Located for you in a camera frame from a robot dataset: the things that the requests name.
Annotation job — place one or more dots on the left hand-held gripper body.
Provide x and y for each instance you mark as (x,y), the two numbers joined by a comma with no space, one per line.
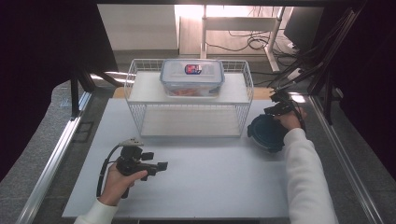
(130,165)

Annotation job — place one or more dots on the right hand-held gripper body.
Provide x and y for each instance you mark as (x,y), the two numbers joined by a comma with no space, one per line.
(284,107)

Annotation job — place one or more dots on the dark teal round lid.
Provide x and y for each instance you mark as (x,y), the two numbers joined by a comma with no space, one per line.
(264,133)

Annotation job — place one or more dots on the clear rectangular food container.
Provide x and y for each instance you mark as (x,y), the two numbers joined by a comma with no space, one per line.
(191,77)

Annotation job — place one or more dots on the person's right hand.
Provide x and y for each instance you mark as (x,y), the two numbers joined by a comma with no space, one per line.
(294,119)

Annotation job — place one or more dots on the person's left hand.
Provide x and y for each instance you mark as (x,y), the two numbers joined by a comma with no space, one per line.
(116,186)

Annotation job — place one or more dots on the wooden board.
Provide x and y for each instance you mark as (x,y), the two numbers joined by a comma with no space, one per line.
(263,93)

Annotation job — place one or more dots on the white power strip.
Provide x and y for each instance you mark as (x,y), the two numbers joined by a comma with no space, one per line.
(294,74)

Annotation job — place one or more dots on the black metal stand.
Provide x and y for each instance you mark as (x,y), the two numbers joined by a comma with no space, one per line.
(327,62)
(74,93)

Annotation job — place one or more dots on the black monitor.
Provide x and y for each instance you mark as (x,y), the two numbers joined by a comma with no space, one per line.
(303,28)

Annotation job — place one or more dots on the dark curtain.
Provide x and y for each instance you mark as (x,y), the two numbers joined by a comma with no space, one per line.
(370,77)
(34,62)

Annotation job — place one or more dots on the white cabinet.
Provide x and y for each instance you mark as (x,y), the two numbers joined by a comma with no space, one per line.
(140,28)

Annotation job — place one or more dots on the aluminium rail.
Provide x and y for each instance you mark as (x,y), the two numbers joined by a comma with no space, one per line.
(49,161)
(345,155)

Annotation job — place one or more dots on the white desk frame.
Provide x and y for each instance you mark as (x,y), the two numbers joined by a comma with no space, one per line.
(239,23)

